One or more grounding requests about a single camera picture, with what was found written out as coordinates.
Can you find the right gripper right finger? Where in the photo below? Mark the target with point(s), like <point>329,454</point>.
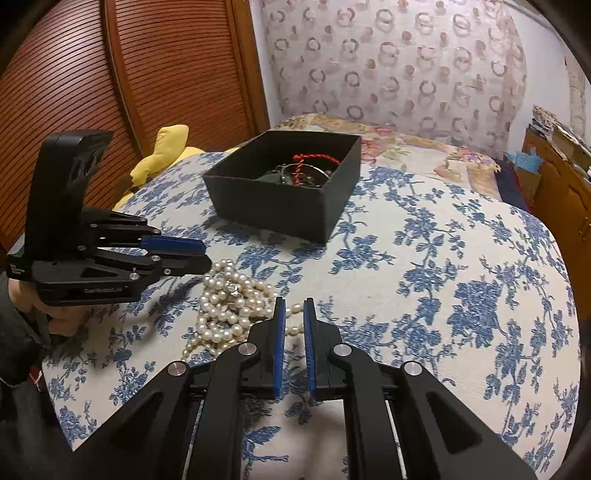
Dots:
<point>401,422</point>

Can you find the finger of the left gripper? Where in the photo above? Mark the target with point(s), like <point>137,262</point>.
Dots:
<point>180,266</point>
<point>161,245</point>

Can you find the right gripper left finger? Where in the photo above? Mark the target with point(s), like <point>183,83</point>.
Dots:
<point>187,421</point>

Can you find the black jewelry box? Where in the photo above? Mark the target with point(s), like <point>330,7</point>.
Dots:
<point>304,212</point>

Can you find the person's left hand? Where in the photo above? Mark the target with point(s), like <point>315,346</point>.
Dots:
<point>63,320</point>

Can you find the yellow Pikachu plush toy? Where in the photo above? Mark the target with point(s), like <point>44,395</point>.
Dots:
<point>170,148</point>

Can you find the blue floral white cloth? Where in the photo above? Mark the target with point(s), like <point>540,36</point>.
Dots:
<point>472,288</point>

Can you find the brown louvered wardrobe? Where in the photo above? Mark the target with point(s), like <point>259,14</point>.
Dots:
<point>131,67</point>

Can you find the floral bed cover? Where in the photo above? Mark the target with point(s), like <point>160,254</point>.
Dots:
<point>382,146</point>

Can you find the wooden sideboard cabinet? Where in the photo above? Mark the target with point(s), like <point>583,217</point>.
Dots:
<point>562,203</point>

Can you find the blue paper bag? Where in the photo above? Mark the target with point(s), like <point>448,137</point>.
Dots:
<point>529,161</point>

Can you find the cardboard box on cabinet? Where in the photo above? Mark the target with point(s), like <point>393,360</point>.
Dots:
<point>575,150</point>

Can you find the circle patterned sheer curtain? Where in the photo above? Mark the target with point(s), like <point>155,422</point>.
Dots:
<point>435,69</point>

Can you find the beige tied window curtain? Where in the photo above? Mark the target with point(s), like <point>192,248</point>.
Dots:
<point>577,96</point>

